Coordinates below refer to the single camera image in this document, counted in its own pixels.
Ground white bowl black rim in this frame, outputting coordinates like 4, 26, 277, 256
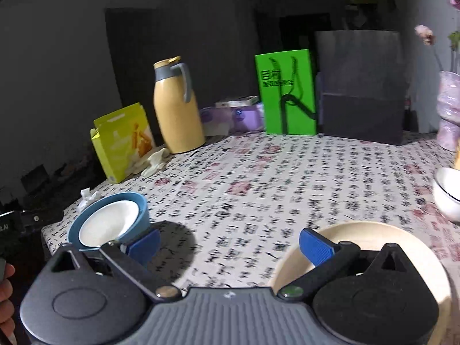
79, 200, 139, 248
433, 167, 460, 223

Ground blue bowl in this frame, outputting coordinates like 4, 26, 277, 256
67, 191, 150, 250

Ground person's left hand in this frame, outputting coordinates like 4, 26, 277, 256
0, 258, 17, 344

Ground cream shallow plate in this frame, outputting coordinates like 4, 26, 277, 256
268, 221, 452, 345

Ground crumpled white tissue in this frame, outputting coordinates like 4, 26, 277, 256
76, 188, 101, 214

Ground white latex gloves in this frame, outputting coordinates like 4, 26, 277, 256
133, 147, 170, 178

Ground calligraphy print tablecloth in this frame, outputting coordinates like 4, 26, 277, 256
41, 130, 460, 345

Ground yellow snack box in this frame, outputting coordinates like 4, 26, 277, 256
91, 103, 156, 183

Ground yellow mug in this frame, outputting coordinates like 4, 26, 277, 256
453, 146, 460, 170

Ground purple tissue pack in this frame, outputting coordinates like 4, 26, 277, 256
200, 105, 264, 137

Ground small white carton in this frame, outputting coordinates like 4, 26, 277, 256
215, 95, 259, 108

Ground yellow thermos jug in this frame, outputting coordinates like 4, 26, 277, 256
153, 56, 205, 154

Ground black paper bag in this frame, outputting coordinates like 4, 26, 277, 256
317, 30, 407, 145

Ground purple textured vase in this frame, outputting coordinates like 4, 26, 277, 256
437, 71, 460, 152

